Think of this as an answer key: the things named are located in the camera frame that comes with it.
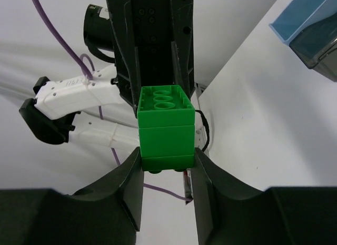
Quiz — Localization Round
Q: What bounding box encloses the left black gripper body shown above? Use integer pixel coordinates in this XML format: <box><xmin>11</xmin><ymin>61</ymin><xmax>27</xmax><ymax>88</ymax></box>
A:
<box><xmin>131</xmin><ymin>0</ymin><xmax>173</xmax><ymax>86</ymax></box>

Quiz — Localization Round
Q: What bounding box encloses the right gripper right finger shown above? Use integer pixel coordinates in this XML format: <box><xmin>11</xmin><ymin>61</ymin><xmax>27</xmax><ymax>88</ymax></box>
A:
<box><xmin>191</xmin><ymin>149</ymin><xmax>336</xmax><ymax>244</ymax></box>

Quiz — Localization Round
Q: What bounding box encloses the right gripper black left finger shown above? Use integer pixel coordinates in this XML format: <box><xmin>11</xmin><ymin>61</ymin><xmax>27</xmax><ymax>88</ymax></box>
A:
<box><xmin>1</xmin><ymin>148</ymin><xmax>144</xmax><ymax>244</ymax></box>

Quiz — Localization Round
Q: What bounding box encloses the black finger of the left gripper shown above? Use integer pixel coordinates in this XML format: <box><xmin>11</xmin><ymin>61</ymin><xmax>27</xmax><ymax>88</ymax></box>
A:
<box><xmin>106</xmin><ymin>0</ymin><xmax>141</xmax><ymax>114</ymax></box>

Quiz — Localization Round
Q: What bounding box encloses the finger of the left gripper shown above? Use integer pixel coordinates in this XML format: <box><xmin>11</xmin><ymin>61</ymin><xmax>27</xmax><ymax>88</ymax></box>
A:
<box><xmin>170</xmin><ymin>0</ymin><xmax>195</xmax><ymax>97</ymax></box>

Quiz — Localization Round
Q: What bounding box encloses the green lego brick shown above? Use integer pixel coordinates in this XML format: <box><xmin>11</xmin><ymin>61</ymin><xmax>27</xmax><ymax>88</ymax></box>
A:
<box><xmin>137</xmin><ymin>85</ymin><xmax>195</xmax><ymax>173</ymax></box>

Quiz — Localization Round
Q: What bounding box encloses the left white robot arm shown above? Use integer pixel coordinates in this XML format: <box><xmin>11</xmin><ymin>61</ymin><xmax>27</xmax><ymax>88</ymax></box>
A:
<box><xmin>19</xmin><ymin>0</ymin><xmax>195</xmax><ymax>153</ymax></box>

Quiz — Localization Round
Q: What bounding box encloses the light blue container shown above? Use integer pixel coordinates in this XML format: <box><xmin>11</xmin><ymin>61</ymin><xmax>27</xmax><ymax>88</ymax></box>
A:
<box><xmin>269</xmin><ymin>0</ymin><xmax>336</xmax><ymax>46</ymax></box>

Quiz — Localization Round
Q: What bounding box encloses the dark grey container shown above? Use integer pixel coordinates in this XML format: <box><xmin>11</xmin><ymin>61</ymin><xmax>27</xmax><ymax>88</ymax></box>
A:
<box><xmin>290</xmin><ymin>14</ymin><xmax>336</xmax><ymax>82</ymax></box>

